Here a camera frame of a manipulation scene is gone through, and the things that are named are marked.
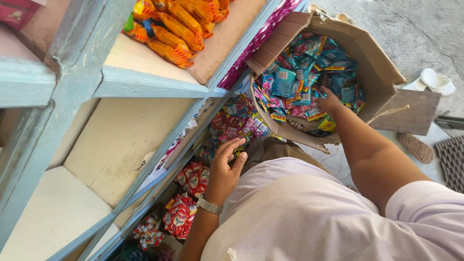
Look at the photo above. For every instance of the strip of magenta sachets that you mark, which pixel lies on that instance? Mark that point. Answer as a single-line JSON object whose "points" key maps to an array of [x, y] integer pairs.
{"points": [[253, 43]]}

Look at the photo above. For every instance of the person's left hand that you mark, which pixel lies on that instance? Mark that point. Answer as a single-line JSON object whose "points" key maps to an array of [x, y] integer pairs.
{"points": [[221, 174]]}

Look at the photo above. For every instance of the dark red carton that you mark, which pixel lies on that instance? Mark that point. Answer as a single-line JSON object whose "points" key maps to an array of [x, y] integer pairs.
{"points": [[16, 11]]}

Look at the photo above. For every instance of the dark woven door mat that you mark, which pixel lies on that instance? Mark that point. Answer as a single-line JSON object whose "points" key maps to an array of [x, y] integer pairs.
{"points": [[451, 163]]}

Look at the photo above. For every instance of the brown wooden board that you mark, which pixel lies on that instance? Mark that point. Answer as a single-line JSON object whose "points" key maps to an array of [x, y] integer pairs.
{"points": [[413, 112]]}

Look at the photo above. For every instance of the white plastic sandal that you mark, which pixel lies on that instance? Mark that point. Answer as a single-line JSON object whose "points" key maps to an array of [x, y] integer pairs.
{"points": [[413, 85], [437, 81]]}

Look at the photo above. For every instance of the grey metal bar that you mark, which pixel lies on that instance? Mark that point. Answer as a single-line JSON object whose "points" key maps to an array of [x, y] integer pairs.
{"points": [[449, 122]]}

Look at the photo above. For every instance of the person's right fingers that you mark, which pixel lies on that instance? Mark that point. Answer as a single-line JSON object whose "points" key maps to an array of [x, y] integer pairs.
{"points": [[323, 96]]}

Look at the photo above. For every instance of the pile of teal pink sachets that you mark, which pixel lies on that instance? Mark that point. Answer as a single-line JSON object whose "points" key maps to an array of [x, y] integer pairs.
{"points": [[301, 72]]}

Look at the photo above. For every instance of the pile of red detergent packets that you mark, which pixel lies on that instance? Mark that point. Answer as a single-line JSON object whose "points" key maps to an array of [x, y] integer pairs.
{"points": [[185, 210]]}

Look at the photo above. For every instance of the person's white shirt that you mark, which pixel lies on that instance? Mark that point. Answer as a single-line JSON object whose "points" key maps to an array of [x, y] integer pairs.
{"points": [[308, 224]]}

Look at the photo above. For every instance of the brown sandal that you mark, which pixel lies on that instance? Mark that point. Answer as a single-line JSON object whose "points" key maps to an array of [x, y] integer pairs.
{"points": [[417, 148]]}

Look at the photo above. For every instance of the pile of red pink sachets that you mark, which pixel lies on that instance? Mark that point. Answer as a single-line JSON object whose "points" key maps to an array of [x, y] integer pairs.
{"points": [[235, 119]]}

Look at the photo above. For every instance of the group of small white bottles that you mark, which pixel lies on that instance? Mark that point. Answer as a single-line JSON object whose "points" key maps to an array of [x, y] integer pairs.
{"points": [[148, 232]]}

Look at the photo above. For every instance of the pile of orange snack packets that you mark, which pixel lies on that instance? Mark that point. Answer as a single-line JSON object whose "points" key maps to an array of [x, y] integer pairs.
{"points": [[177, 31]]}

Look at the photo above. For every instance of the person's khaki trousers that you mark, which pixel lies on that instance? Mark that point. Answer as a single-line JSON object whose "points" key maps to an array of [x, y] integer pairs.
{"points": [[279, 150]]}

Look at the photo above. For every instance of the pale blue wooden shelf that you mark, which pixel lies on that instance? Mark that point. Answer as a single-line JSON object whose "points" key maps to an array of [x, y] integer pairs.
{"points": [[79, 65]]}

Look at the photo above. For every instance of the person's right hand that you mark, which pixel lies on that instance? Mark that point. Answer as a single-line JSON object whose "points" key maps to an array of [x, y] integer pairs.
{"points": [[329, 103]]}

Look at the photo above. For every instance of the brown cardboard box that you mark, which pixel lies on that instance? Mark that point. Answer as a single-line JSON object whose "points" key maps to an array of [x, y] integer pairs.
{"points": [[373, 65]]}

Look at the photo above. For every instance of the silver metal wristwatch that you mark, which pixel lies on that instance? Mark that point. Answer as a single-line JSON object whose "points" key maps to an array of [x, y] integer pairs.
{"points": [[209, 206]]}

